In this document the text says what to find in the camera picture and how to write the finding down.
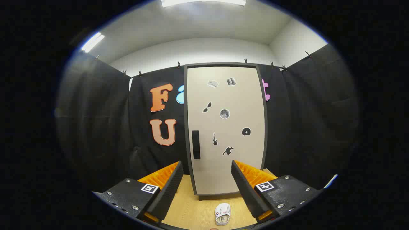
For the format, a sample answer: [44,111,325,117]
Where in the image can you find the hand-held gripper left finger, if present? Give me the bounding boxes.
[93,161,184,226]

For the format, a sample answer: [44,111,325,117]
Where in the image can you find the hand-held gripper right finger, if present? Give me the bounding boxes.
[231,160,323,224]

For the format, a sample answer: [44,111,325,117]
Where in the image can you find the white canvas shoe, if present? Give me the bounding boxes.
[214,203,231,226]

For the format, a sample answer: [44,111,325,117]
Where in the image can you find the black door handle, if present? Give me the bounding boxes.
[192,130,201,159]

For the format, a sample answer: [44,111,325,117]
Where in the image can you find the beige shoe cabinet door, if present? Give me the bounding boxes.
[187,66,266,195]

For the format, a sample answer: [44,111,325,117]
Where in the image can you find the dark grey shoe cabinet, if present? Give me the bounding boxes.
[184,62,268,201]

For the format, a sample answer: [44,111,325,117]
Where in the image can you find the black backdrop cloth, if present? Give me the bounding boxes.
[56,43,360,192]

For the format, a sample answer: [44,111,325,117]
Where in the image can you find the row of black cloth clips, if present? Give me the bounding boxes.
[95,51,312,77]

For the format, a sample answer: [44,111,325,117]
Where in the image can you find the small ceiling light panel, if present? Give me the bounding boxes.
[81,33,105,53]

